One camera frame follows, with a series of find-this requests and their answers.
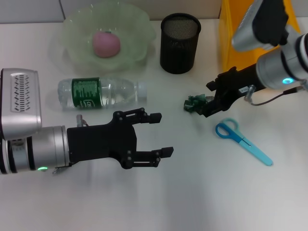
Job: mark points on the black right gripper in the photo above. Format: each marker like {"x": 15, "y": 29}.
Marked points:
{"x": 233, "y": 84}

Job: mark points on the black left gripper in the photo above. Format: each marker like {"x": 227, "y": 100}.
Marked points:
{"x": 101, "y": 142}

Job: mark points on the green plastic wrapper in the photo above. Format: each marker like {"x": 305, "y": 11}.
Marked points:
{"x": 192, "y": 103}

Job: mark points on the green label water bottle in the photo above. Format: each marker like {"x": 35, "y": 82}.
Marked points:
{"x": 86, "y": 93}

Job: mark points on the pink toy peach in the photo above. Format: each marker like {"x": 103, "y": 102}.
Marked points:
{"x": 106, "y": 44}

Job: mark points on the blue plastic scissors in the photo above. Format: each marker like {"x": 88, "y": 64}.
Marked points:
{"x": 243, "y": 142}

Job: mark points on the black mesh pen holder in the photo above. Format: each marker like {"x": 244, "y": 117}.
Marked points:
{"x": 179, "y": 48}

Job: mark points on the translucent green fruit plate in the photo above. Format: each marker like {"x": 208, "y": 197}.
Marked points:
{"x": 79, "y": 36}

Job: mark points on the yellow plastic storage bin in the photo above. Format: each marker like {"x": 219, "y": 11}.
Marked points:
{"x": 228, "y": 48}

